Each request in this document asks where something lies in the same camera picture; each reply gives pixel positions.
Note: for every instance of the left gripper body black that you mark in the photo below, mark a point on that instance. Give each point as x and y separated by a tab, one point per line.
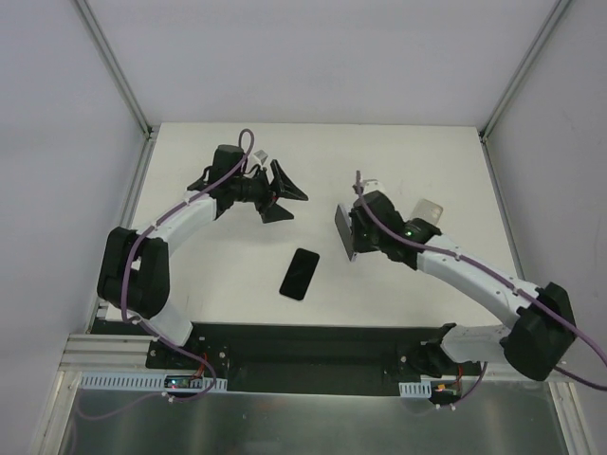
266	193

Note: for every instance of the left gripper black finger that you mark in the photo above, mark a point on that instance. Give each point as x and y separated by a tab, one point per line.
283	186
275	213

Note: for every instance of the left aluminium frame post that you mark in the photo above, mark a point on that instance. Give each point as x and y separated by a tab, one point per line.
112	65

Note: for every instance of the white cable duct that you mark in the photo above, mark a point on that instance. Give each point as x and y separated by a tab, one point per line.
421	389
150	382

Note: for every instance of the right aluminium frame post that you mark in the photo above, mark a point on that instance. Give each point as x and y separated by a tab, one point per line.
534	51

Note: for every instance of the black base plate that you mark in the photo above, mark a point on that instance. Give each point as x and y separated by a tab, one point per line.
359	381

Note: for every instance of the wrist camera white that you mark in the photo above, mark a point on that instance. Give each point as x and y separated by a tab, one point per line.
260	157
366	186

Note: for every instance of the phone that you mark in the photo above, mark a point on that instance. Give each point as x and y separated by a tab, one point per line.
299	274

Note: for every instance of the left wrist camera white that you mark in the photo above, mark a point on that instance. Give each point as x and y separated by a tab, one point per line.
260	157

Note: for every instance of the aluminium rail front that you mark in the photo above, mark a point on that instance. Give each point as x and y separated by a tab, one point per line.
104	353

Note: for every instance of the beige translucent phone case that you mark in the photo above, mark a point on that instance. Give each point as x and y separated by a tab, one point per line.
427	211

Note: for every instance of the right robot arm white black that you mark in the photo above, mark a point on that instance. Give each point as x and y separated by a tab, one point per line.
535	327

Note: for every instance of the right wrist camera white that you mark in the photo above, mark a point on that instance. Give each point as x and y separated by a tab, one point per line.
366	186

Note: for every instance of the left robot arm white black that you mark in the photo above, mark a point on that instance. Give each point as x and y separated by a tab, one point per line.
135	268

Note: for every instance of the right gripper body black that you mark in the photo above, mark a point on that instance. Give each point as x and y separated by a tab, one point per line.
354	230

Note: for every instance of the aluminium frame post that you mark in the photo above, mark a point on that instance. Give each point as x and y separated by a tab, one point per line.
534	51
112	65

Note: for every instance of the right white cable duct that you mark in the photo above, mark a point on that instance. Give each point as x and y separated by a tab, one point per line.
421	389

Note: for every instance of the left white cable duct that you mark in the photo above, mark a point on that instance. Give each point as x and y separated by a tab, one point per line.
150	382

